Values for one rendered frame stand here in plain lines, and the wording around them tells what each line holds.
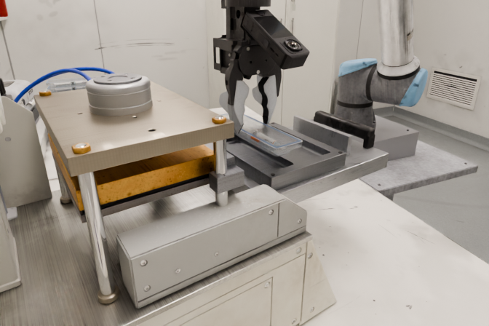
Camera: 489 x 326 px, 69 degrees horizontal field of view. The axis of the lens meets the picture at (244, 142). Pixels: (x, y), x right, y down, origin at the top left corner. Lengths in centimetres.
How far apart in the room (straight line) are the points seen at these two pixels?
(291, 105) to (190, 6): 113
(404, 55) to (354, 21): 272
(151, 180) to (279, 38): 26
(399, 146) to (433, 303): 62
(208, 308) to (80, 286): 15
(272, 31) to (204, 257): 32
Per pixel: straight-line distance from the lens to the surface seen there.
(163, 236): 42
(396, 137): 124
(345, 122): 76
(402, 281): 78
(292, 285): 57
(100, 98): 46
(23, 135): 65
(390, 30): 106
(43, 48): 295
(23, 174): 67
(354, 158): 69
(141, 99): 47
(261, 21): 55
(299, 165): 58
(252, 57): 57
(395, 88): 113
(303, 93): 308
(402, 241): 88
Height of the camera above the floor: 124
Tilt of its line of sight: 22 degrees down
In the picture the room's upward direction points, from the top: straight up
